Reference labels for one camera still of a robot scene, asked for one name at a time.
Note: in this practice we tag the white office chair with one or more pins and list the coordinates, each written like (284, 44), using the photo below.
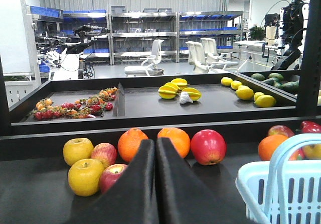
(149, 65)

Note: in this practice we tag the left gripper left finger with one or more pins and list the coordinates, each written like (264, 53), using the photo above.
(131, 199)

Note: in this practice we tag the yellow apple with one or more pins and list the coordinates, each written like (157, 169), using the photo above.
(312, 151)
(77, 149)
(84, 176)

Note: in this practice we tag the yellow apple far left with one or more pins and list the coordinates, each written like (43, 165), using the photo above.
(77, 149)

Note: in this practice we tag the red bell pepper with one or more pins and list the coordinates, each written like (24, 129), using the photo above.
(310, 127)

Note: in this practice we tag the white garlic bulb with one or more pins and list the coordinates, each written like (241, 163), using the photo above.
(185, 98)

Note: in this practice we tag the light blue plastic basket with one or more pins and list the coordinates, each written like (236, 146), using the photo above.
(281, 190)

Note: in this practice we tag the cherry tomato vine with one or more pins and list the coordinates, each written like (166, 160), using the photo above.
(84, 108)

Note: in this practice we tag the black upper fruit tray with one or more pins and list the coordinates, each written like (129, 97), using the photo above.
(285, 81)

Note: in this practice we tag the black left upper tray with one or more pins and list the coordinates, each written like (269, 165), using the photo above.
(138, 104)

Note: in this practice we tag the dark red apple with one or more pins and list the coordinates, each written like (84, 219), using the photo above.
(280, 130)
(110, 175)

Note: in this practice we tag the orange fruit left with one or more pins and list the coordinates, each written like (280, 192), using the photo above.
(268, 145)

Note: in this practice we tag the orange fruit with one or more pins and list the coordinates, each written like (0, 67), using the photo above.
(179, 138)
(268, 145)
(129, 143)

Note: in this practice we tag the pink red small apple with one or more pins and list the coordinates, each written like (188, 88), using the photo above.
(106, 153)

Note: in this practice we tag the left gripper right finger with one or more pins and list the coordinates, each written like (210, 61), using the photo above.
(182, 197)

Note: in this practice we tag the yellow apple front left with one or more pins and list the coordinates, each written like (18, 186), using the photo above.
(84, 176)

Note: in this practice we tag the black shelf upright post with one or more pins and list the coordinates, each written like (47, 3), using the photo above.
(309, 83)

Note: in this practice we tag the bright red apple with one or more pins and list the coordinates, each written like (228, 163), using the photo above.
(208, 147)

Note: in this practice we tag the dark red apple left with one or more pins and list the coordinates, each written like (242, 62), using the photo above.
(110, 175)

